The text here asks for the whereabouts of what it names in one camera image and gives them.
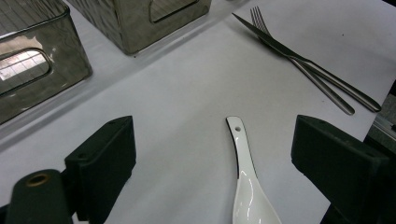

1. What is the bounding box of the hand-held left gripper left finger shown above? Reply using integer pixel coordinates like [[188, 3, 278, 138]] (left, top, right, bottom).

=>
[[64, 115, 137, 224]]

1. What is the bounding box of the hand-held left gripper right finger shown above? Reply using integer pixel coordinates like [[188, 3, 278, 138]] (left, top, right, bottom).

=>
[[290, 114, 390, 224]]

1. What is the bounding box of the steel fork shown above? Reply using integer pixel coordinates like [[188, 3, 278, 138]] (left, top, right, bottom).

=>
[[249, 5, 356, 117]]

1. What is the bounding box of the smoky transparent plastic bin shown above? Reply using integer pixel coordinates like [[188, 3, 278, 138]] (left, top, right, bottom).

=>
[[65, 0, 213, 56], [0, 0, 93, 125]]

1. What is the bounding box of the white ceramic spoon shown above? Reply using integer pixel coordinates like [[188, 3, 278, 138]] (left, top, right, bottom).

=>
[[226, 116, 283, 224]]

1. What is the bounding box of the steel table knife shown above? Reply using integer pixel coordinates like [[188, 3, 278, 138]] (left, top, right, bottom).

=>
[[232, 12, 383, 114]]

